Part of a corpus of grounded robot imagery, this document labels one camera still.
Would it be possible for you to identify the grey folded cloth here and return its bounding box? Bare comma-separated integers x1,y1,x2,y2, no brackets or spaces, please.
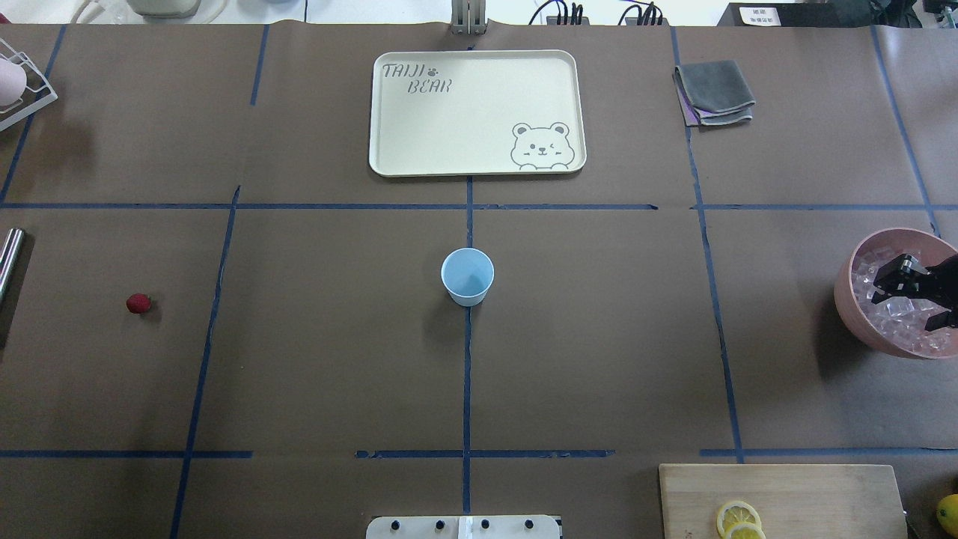
673,59,756,113

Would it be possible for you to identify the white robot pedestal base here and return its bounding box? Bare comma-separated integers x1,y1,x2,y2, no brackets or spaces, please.
365,514,564,538

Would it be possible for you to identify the cream bear serving tray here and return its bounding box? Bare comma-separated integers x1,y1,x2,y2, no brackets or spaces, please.
368,50,588,177

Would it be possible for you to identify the pink cup on rack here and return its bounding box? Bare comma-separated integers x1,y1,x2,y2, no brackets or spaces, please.
0,58,27,107

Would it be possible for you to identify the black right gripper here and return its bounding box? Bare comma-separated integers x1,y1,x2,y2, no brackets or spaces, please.
873,255,958,333

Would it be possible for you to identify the pink bowl of ice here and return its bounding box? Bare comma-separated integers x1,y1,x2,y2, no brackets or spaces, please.
834,228,956,359

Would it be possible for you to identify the light blue plastic cup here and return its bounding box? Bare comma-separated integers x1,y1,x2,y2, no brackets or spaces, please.
440,248,495,308

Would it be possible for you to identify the steel muddler with black tip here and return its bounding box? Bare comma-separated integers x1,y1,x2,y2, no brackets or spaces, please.
0,228,26,302

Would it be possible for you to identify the bamboo cutting board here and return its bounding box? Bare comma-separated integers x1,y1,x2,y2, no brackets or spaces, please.
658,463,908,538

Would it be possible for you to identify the red strawberry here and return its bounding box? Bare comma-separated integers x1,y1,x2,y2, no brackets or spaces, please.
124,293,153,315

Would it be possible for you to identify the white wire cup rack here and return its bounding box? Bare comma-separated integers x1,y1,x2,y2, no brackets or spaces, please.
1,40,58,132

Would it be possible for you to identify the lemon slice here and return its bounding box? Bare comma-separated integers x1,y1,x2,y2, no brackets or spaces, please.
716,499,763,538
723,522,766,539

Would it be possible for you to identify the whole lemon bottom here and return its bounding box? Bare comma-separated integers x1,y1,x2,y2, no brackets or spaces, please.
936,493,958,538

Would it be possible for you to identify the lemon slice front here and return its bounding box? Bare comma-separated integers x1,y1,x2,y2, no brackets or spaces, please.
716,499,763,538

